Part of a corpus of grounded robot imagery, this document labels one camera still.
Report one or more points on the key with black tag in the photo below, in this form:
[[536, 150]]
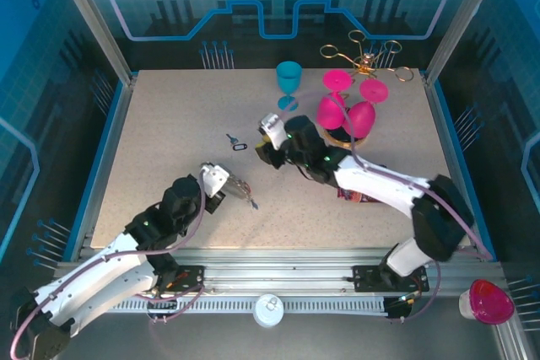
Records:
[[239, 147]]

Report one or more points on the blue head key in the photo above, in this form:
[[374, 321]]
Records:
[[254, 205]]

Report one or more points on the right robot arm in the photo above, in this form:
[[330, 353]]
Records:
[[392, 189]]

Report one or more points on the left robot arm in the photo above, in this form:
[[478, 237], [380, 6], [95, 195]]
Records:
[[93, 284]]

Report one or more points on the pink plastic goblet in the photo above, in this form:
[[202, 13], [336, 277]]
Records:
[[359, 119], [331, 109]]

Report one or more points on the teal plastic goblet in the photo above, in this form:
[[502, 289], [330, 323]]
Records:
[[289, 75]]

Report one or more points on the purple candy bag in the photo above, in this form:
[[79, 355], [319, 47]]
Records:
[[356, 196]]

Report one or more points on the white round cap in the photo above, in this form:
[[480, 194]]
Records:
[[268, 313]]

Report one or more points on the white cup with pink lid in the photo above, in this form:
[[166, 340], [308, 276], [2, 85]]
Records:
[[489, 303]]

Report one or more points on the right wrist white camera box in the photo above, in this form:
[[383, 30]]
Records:
[[274, 130]]

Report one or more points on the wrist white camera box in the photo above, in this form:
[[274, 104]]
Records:
[[213, 178], [274, 130]]

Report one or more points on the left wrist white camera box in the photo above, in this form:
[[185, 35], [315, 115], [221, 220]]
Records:
[[213, 178]]

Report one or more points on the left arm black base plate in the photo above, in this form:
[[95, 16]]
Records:
[[190, 277]]

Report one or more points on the aluminium side rail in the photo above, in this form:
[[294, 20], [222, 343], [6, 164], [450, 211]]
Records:
[[104, 166], [455, 166]]

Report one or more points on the aluminium front rail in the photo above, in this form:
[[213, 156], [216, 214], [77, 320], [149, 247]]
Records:
[[274, 267]]

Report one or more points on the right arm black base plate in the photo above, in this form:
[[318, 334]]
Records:
[[367, 277]]

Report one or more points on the aluminium frame post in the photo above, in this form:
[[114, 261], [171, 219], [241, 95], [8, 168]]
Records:
[[462, 18], [93, 18]]

